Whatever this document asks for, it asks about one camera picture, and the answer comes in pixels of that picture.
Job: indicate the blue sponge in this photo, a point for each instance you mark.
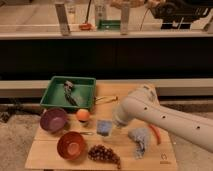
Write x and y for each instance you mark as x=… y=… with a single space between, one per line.
x=104 y=127

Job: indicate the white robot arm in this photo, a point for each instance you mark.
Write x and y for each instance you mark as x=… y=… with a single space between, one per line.
x=142 y=104

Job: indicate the metal tongs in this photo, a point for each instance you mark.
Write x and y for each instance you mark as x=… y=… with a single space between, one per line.
x=105 y=99

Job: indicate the green plastic tray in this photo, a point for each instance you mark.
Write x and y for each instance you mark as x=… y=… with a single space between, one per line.
x=83 y=93

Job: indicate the orange ball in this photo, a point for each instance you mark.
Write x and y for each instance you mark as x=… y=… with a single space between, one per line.
x=83 y=115

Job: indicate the grey tool in tray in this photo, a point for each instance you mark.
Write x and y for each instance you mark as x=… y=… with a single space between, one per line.
x=68 y=86

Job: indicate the metal spoon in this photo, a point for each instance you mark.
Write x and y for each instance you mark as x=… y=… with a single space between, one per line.
x=87 y=133

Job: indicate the wooden board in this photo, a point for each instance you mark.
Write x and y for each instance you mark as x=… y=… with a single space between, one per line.
x=43 y=154

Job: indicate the grey crumpled cloth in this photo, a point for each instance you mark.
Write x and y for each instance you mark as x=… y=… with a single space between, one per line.
x=141 y=137

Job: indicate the green box in background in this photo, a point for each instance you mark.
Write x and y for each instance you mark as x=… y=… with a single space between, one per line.
x=109 y=25

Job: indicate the purple bowl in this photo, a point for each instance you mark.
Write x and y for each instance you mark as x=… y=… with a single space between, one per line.
x=53 y=119

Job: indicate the red orange background object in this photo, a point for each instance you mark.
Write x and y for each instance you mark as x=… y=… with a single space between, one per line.
x=85 y=26

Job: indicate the bunch of dark grapes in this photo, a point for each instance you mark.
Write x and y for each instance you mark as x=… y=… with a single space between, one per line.
x=102 y=154

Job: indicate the copper orange bowl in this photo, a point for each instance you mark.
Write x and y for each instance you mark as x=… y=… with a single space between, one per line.
x=71 y=145

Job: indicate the black machine in background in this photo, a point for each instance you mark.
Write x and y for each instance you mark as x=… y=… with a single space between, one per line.
x=180 y=14

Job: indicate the right grey post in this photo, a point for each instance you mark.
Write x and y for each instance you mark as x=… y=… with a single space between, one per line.
x=125 y=11

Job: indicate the grey post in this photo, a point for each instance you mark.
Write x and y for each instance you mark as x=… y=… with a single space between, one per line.
x=62 y=19
x=125 y=11

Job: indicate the left grey post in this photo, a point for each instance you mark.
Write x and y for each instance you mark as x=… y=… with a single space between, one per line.
x=62 y=19

